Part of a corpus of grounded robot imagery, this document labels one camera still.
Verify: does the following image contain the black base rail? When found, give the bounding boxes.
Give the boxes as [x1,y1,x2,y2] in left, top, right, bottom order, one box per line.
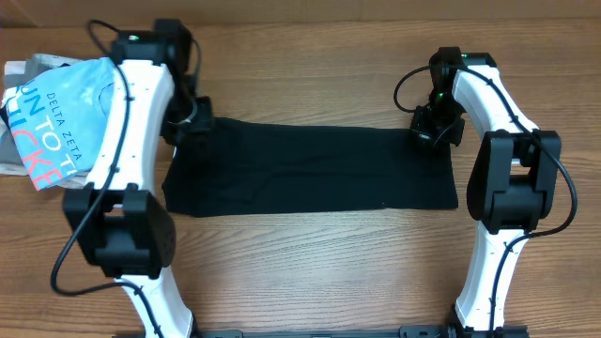
[198,325,530,338]

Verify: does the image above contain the grey folded t-shirt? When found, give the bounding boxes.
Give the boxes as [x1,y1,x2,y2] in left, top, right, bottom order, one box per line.
[0,54,95,165]

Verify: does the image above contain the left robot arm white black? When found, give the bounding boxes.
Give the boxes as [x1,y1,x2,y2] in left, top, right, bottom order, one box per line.
[51,20,213,337]

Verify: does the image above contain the light blue printed t-shirt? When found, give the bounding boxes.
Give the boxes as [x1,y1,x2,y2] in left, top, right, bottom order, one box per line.
[4,57,114,191]

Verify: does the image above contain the black t-shirt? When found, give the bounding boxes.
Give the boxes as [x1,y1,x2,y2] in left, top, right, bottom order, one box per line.
[162,117,458,218]

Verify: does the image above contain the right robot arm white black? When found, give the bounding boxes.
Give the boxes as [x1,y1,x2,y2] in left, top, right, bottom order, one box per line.
[401,47,562,337]

